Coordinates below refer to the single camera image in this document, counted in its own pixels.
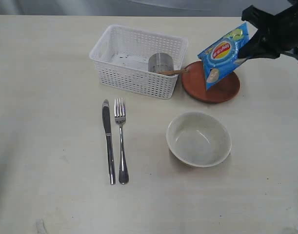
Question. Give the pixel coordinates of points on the dark brown round plate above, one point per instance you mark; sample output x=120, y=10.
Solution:
x=193, y=83

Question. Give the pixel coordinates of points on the silver fork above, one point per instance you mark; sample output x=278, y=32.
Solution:
x=120, y=119

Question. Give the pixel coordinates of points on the blue chips bag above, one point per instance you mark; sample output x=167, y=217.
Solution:
x=221, y=58

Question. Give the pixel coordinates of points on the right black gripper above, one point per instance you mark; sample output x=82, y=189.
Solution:
x=276, y=34

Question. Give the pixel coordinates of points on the white perforated plastic basket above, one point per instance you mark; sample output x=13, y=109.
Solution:
x=121, y=58

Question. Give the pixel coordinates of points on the silver table knife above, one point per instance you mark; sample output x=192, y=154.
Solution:
x=107, y=127

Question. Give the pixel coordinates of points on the wooden chopstick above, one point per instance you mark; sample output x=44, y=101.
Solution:
x=175, y=71

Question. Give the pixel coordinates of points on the stainless steel cup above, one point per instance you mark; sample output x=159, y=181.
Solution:
x=160, y=62

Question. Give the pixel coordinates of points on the upper wooden chopstick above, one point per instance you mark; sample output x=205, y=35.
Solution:
x=175, y=71

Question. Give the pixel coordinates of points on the pale green ceramic bowl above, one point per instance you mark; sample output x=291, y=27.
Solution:
x=198, y=139

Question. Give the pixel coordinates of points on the lower wooden chopstick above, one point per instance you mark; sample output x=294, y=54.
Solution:
x=175, y=73

